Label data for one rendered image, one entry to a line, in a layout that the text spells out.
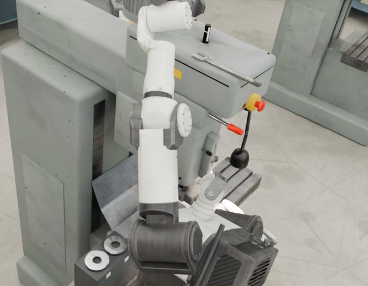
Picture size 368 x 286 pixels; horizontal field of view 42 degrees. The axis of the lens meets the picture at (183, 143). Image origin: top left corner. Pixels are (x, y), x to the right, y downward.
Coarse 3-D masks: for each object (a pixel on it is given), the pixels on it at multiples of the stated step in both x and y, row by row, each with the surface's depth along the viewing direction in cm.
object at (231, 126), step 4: (212, 116) 159; (216, 120) 158; (220, 120) 158; (224, 124) 157; (228, 124) 156; (232, 124) 156; (228, 128) 156; (232, 128) 155; (236, 128) 155; (236, 132) 155; (240, 132) 154
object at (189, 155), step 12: (192, 132) 169; (204, 132) 174; (216, 132) 183; (192, 144) 173; (204, 144) 179; (180, 156) 178; (192, 156) 177; (180, 168) 181; (192, 168) 181; (180, 180) 185; (192, 180) 187
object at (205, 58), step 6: (198, 54) 152; (204, 54) 151; (198, 60) 149; (204, 60) 149; (210, 60) 149; (216, 66) 147; (222, 66) 147; (228, 72) 145; (234, 72) 145; (240, 78) 144; (246, 78) 143; (252, 84) 142; (258, 84) 141
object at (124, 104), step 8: (120, 96) 182; (128, 96) 181; (120, 104) 184; (128, 104) 181; (120, 112) 186; (128, 112) 183; (120, 120) 189; (128, 120) 185; (120, 128) 191; (128, 128) 188; (120, 136) 193; (128, 136) 190; (120, 144) 195; (128, 144) 192; (136, 152) 191
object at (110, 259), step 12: (108, 240) 185; (120, 240) 186; (96, 252) 180; (108, 252) 181; (120, 252) 182; (84, 264) 177; (96, 264) 176; (108, 264) 178; (120, 264) 182; (132, 264) 192; (84, 276) 176; (96, 276) 173; (108, 276) 178; (120, 276) 188
